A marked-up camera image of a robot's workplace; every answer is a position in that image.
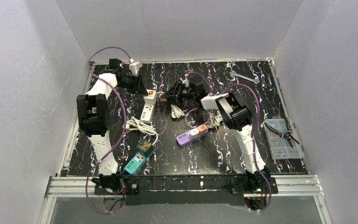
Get purple power strip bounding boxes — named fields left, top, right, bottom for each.
left=176, top=131, right=207, bottom=147

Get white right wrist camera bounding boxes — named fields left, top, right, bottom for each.
left=179, top=73, right=189, bottom=88

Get silver wrench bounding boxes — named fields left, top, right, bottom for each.
left=229, top=70, right=260, bottom=84

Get white cable of purple strip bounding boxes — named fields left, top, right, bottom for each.
left=170, top=103, right=186, bottom=119

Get pink small plug adapter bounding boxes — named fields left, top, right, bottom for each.
left=158, top=94, right=167, bottom=102

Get white multi-socket adapter plug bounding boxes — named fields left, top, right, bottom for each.
left=143, top=90, right=157, bottom=105

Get clear plastic parts box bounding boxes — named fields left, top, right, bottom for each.
left=262, top=117, right=304, bottom=160

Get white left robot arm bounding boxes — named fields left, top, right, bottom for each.
left=76, top=59, right=148, bottom=193

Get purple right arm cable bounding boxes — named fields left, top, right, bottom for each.
left=183, top=72, right=273, bottom=214

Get white cable of teal strip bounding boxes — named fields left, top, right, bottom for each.
left=123, top=115, right=158, bottom=146

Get black pliers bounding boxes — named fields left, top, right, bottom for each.
left=264, top=115, right=300, bottom=147

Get green dragon socket cube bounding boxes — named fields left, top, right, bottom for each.
left=136, top=139, right=154, bottom=157

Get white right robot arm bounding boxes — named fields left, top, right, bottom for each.
left=159, top=80, right=272, bottom=194

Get thin pink charging cable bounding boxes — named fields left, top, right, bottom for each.
left=183, top=108, right=223, bottom=137

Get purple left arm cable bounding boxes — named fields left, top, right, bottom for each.
left=85, top=46, right=135, bottom=216

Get white power strip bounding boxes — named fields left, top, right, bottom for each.
left=140, top=104, right=155, bottom=124

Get small white cube charger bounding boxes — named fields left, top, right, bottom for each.
left=188, top=128, right=200, bottom=139

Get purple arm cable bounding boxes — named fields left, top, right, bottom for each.
left=85, top=46, right=135, bottom=216
left=183, top=72, right=273, bottom=214

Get teal power strip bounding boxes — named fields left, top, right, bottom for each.
left=124, top=152, right=149, bottom=175

